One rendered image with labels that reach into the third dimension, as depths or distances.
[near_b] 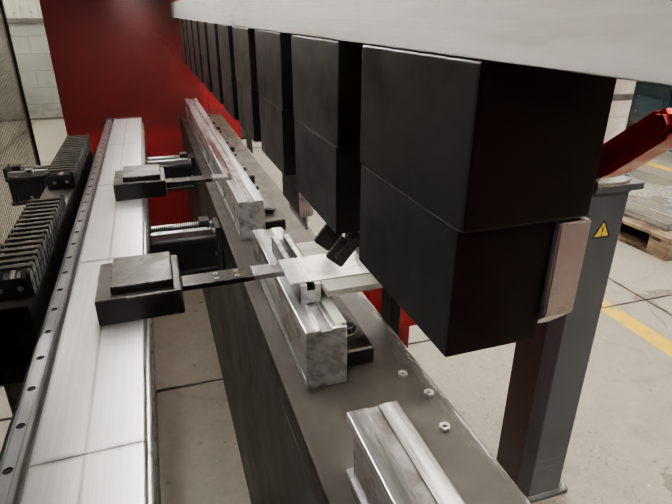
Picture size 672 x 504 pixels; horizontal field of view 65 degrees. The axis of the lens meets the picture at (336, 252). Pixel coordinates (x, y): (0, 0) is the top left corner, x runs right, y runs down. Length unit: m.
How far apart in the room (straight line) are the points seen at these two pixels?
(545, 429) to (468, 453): 1.00
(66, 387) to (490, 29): 0.56
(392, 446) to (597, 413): 1.76
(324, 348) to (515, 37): 0.56
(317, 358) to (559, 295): 0.46
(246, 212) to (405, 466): 0.81
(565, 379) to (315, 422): 1.00
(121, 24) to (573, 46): 2.72
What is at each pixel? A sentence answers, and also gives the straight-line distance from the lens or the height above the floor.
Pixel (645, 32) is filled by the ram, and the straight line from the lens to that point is 0.19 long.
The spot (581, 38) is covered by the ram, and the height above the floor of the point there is 1.35.
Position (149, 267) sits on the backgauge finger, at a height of 1.03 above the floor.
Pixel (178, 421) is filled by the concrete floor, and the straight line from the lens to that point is 2.11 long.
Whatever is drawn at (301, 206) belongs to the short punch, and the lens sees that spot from 0.73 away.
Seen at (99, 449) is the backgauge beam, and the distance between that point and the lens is 0.58.
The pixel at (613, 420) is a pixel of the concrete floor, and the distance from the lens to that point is 2.27.
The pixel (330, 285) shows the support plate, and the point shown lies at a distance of 0.77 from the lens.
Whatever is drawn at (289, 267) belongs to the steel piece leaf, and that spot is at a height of 1.00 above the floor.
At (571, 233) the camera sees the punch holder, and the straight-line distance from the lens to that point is 0.33.
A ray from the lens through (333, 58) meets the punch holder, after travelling 0.45.
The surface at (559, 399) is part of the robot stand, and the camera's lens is 1.64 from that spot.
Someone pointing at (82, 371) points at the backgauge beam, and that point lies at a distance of 0.69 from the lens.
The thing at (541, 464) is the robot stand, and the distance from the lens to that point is 1.78.
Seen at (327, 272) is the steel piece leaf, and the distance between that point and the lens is 0.80.
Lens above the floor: 1.36
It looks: 24 degrees down
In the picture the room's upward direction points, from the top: straight up
